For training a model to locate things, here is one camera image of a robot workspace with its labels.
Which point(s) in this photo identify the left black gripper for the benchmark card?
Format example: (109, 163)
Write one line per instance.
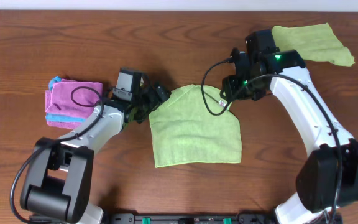
(150, 97)

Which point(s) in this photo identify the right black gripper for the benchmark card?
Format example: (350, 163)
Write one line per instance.
(230, 85)

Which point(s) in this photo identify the green cloth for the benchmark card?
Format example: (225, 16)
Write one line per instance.
(316, 43)
(183, 131)

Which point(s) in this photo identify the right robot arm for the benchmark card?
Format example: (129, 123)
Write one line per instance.
(329, 178)

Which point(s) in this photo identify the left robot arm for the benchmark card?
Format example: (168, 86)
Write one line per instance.
(59, 171)

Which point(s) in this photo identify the folded purple cloth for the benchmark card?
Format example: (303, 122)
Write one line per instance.
(85, 95)

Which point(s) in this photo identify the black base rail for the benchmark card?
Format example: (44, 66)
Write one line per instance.
(241, 218)

